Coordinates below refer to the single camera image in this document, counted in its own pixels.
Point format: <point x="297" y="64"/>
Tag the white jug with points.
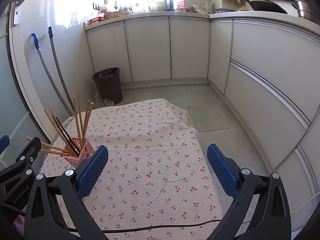
<point x="156" y="6"/>

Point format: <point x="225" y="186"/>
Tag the black chopstick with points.
<point x="67" y="133"/>
<point x="64" y="134"/>

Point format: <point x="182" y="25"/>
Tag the clear plastic bag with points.
<point x="101" y="101"/>

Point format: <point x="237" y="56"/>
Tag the white base cabinet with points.
<point x="150" y="50"/>

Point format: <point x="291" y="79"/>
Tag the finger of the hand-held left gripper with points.
<point x="4" y="142"/>
<point x="32" y="147"/>

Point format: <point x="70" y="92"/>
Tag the group of wooden chopsticks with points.
<point x="86" y="122"/>

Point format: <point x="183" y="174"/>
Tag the steel bowl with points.
<point x="225" y="10"/>

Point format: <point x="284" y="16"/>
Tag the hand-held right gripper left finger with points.
<point x="92" y="172"/>

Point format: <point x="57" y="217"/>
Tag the black-tipped metal pole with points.
<point x="50" y="33"/>

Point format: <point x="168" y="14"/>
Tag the black wok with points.
<point x="270" y="6"/>

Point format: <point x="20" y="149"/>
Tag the red plastic basket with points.
<point x="97" y="20"/>

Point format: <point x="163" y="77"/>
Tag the white kettle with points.
<point x="208" y="7"/>

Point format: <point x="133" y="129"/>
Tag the brown trash bin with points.
<point x="108" y="87"/>

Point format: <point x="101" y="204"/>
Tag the cherry print tablecloth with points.
<point x="150" y="142"/>

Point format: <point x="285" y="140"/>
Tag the steel basin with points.
<point x="184" y="10"/>

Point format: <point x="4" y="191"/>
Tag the red bottle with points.
<point x="181" y="2"/>

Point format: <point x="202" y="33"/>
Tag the blue bottle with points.
<point x="171" y="3"/>

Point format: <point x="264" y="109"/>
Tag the pink utensil holder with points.
<point x="86" y="152"/>

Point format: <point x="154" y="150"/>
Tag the frosted glass door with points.
<point x="10" y="92"/>

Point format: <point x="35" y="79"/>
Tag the wicker basket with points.
<point x="116" y="15"/>

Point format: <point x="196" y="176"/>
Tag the steel cooking pot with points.
<point x="305" y="10"/>

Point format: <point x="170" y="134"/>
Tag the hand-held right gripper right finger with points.
<point x="222" y="172"/>

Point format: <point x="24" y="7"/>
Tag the pink cloth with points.
<point x="19" y="223"/>

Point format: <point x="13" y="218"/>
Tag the white drawer cabinet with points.
<point x="262" y="80"/>

